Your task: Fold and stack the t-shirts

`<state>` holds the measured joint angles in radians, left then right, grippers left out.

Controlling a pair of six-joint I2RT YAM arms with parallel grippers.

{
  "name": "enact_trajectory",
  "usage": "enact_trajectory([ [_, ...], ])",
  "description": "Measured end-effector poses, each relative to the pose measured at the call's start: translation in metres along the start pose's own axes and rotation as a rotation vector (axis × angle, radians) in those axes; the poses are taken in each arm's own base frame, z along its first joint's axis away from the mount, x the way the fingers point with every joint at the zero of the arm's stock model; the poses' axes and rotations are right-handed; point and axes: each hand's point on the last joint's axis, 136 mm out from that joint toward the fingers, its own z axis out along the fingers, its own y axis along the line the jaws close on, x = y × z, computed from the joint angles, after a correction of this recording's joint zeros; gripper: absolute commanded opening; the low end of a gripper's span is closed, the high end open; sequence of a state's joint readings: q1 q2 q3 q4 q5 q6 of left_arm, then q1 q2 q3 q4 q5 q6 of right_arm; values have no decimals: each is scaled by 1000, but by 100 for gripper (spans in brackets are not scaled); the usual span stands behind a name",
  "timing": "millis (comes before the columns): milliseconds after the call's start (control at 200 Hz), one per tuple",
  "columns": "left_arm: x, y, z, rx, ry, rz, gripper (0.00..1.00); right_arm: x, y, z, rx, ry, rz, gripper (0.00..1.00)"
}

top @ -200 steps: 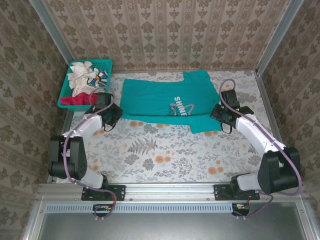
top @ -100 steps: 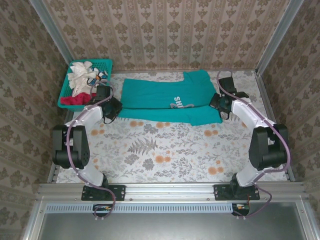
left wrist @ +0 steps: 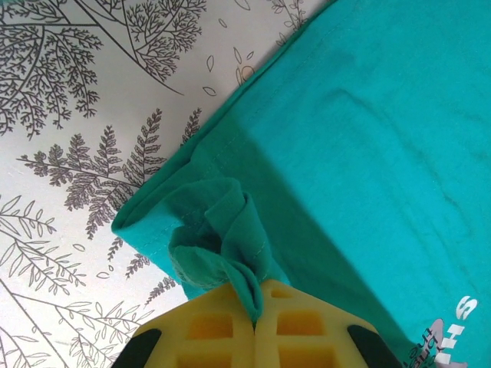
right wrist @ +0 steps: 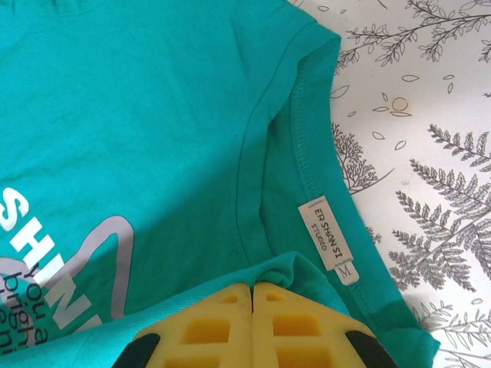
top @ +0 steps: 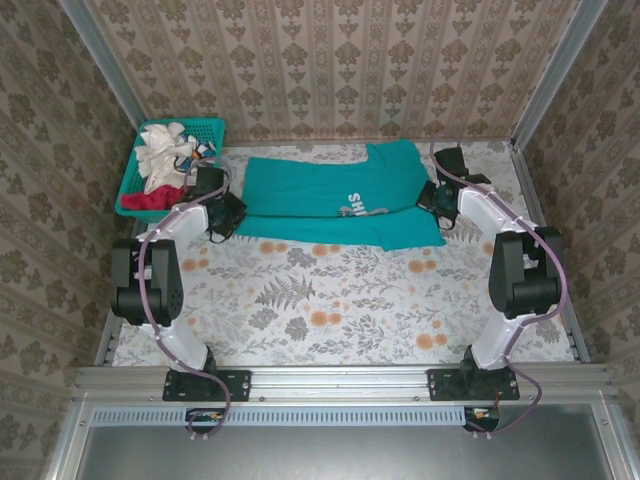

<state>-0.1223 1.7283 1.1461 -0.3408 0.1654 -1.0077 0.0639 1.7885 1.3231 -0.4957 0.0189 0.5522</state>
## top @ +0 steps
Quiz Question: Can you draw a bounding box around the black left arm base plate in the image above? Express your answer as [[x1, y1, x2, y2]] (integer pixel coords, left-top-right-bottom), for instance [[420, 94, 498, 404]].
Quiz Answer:
[[162, 368, 252, 403]]

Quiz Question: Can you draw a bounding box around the red t-shirt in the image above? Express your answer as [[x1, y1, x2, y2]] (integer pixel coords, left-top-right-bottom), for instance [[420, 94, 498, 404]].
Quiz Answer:
[[120, 183, 190, 212]]

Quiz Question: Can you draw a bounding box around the grey metal panel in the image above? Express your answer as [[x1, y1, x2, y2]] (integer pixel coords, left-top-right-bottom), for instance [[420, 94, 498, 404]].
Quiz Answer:
[[47, 423, 619, 480]]

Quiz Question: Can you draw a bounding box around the white blue orange printed t-shirt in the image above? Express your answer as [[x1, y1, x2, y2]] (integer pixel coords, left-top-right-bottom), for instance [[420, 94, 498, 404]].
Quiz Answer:
[[169, 133, 219, 174]]

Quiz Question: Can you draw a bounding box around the floral table cover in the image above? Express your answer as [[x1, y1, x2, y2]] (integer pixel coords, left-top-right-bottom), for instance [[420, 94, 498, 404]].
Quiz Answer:
[[112, 139, 576, 369]]

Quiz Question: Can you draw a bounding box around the teal plastic basket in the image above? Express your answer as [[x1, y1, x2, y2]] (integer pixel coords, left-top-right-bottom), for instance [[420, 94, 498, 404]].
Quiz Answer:
[[114, 117, 227, 225]]

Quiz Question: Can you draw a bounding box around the teal printed t-shirt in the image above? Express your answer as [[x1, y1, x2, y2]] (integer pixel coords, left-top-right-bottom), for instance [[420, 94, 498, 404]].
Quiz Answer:
[[234, 138, 448, 253]]

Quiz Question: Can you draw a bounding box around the grey slotted cable duct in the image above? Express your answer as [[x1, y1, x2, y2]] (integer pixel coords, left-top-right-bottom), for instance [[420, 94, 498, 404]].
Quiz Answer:
[[89, 405, 465, 428]]

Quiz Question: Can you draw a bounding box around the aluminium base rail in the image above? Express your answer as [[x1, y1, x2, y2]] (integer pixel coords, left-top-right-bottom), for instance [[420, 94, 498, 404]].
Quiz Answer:
[[74, 366, 617, 404]]

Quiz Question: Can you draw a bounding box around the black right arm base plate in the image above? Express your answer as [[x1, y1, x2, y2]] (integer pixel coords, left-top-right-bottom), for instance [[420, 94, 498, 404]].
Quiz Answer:
[[427, 368, 521, 403]]

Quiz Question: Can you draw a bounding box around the aluminium frame post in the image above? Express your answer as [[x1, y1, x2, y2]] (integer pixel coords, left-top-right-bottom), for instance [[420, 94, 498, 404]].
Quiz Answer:
[[58, 0, 151, 132], [509, 0, 609, 151]]

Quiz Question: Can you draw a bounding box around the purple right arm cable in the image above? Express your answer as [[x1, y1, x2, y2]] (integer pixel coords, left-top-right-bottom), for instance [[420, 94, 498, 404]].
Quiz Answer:
[[429, 141, 571, 440]]

